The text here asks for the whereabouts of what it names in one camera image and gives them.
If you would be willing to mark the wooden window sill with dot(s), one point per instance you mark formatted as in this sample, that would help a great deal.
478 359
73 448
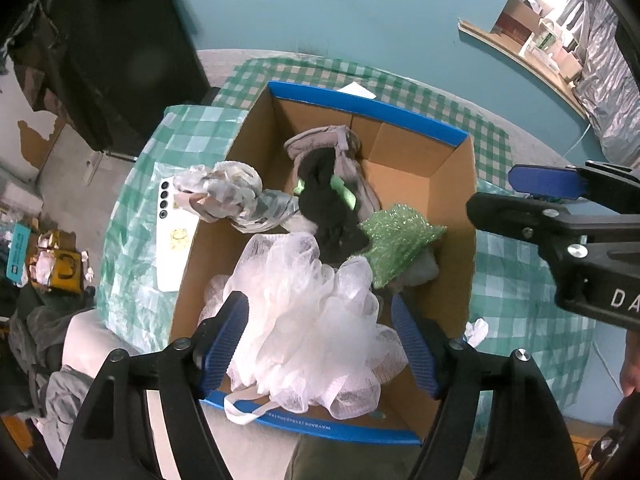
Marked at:
530 72

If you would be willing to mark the black hanging clothing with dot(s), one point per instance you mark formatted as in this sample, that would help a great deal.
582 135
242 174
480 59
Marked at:
115 60

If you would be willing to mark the light green cloth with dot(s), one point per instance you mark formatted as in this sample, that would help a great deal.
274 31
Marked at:
345 195

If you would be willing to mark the brown cardboard box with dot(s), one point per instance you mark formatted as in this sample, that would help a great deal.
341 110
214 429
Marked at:
510 24

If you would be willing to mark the grey clothing pile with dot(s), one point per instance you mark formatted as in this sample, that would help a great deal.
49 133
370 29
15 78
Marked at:
35 340

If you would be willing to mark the white green jar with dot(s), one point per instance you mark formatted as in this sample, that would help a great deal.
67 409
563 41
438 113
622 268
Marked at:
549 35

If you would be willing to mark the person's right hand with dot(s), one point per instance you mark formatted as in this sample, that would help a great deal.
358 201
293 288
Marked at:
631 365

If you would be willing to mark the green sparkly scrub cloth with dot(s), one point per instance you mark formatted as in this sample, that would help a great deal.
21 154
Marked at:
395 240

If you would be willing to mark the pale grey sock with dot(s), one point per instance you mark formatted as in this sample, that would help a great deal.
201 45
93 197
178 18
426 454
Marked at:
422 270

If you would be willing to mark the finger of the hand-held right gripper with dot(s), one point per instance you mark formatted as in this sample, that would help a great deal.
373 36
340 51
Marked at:
515 215
545 182

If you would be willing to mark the pinkish grey towel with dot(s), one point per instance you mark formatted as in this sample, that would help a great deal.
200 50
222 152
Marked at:
320 140

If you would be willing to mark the yellow bag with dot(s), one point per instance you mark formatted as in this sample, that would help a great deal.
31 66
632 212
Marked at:
62 272

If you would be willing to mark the white paper slip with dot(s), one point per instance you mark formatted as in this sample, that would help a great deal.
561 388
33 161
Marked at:
356 91

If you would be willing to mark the white crumpled tissue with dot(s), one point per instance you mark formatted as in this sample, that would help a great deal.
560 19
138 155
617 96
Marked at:
475 331

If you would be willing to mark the teal checkered plastic tablecloth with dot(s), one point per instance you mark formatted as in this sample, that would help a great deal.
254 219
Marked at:
130 240

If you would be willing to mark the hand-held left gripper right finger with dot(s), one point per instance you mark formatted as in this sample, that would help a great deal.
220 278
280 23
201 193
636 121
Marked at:
415 345

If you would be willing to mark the black cloth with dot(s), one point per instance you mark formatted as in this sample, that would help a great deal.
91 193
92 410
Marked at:
325 210

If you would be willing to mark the white mesh bath loofah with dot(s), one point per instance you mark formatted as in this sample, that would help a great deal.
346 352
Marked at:
300 310

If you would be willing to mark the teal flat box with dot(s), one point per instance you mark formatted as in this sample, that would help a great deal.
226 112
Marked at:
17 255

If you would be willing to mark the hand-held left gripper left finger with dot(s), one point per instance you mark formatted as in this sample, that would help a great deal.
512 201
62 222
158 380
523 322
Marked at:
225 345

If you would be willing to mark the silver foil curtain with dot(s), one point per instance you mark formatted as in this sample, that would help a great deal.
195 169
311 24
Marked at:
615 85

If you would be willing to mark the white smartphone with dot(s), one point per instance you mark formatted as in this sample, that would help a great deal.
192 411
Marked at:
172 255

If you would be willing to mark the blue cardboard box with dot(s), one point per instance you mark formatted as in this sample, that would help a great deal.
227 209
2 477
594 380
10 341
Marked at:
400 155

